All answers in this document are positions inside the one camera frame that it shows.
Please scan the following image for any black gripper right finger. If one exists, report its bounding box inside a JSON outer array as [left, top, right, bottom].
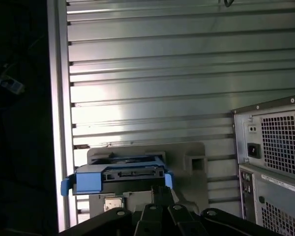
[[162, 186, 286, 236]]

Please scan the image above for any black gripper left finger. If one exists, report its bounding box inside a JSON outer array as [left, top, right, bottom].
[[58, 185, 163, 236]]

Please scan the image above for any hard disk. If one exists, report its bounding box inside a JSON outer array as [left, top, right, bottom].
[[60, 153, 172, 197]]

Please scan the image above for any silver CPU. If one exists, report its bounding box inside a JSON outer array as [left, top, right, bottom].
[[104, 196, 125, 212]]

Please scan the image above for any black open PC case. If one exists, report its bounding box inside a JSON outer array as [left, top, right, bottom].
[[231, 93, 295, 228]]

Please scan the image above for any grey parts rack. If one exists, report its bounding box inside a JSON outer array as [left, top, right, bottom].
[[87, 142, 210, 217]]

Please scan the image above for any white power strip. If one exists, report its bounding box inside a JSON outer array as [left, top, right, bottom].
[[0, 65, 25, 94]]

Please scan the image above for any dark hanging cable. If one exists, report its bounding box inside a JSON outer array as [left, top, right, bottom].
[[217, 0, 235, 8]]

